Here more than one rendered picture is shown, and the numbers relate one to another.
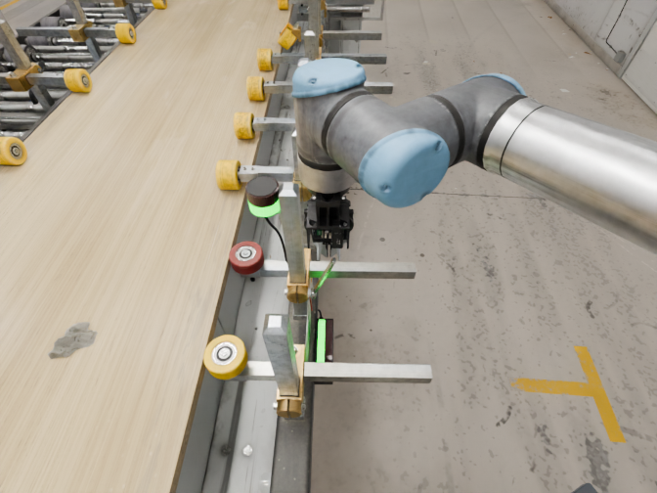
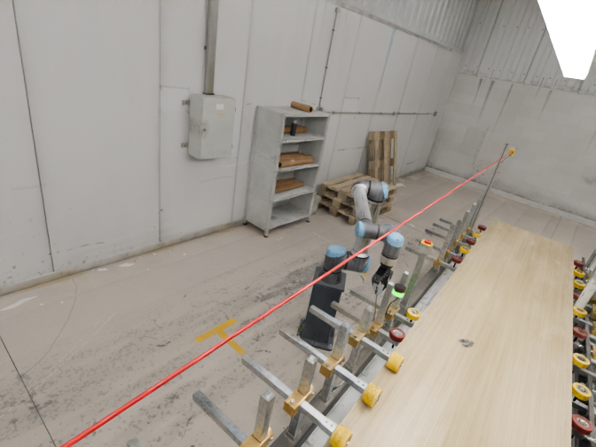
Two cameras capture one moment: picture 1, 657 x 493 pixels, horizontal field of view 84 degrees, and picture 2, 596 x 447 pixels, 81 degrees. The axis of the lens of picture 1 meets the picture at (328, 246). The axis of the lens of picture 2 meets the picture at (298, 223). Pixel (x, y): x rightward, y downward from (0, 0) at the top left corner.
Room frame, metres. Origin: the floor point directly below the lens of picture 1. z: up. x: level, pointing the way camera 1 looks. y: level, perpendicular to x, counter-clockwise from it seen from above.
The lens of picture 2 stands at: (2.16, 0.46, 2.13)
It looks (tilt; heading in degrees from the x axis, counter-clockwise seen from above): 25 degrees down; 212
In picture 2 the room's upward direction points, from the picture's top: 11 degrees clockwise
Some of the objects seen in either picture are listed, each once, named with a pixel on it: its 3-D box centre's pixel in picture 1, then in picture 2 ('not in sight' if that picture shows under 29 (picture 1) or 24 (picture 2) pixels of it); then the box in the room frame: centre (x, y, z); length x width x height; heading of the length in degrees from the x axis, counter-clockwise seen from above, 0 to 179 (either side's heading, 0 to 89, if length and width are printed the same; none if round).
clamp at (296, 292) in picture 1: (298, 275); (376, 327); (0.53, 0.07, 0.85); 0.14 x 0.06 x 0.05; 179
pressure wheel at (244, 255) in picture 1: (249, 266); (395, 340); (0.55, 0.20, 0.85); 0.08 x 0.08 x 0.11
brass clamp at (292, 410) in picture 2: not in sight; (299, 398); (1.28, 0.06, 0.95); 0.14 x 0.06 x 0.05; 179
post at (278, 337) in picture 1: (288, 381); (396, 303); (0.26, 0.08, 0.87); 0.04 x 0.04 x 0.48; 89
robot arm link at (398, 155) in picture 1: (390, 149); (387, 234); (0.36, -0.07, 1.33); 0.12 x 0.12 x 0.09; 33
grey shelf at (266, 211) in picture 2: not in sight; (286, 170); (-1.47, -2.15, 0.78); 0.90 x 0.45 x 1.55; 176
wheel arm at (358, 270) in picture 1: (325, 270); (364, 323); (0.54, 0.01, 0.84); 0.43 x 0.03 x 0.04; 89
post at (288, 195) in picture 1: (296, 267); (380, 317); (0.51, 0.07, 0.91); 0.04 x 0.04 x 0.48; 89
